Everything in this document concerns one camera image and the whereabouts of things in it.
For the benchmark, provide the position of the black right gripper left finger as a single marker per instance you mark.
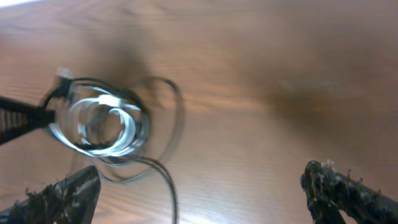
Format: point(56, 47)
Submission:
point(71, 200)

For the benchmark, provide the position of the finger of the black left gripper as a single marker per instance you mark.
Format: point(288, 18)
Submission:
point(19, 118)

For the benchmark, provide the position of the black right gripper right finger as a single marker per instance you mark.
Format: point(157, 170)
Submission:
point(329, 192)

